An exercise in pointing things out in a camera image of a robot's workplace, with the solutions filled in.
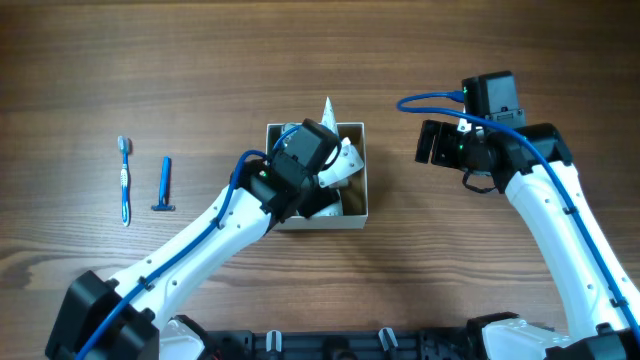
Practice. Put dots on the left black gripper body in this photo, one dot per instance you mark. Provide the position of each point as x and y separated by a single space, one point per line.
316 201

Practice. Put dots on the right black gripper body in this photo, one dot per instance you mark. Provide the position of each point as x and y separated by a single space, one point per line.
427 141

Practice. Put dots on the white lotion tube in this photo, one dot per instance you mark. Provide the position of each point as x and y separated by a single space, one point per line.
328 117

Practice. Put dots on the blue pen-like stick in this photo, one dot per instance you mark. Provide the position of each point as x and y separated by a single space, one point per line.
164 188

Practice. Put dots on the blue white toothbrush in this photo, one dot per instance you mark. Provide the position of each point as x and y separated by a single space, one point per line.
124 148

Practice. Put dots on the green white small box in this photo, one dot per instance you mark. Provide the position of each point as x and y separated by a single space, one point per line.
335 209

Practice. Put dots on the blue mouthwash bottle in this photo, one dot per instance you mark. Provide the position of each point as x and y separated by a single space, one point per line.
287 131

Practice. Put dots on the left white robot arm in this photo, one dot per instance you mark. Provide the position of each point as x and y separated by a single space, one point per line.
132 315

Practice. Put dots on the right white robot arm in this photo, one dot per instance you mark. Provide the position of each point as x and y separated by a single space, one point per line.
532 166

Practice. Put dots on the open beige cardboard box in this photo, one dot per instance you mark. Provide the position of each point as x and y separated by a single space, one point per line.
354 197

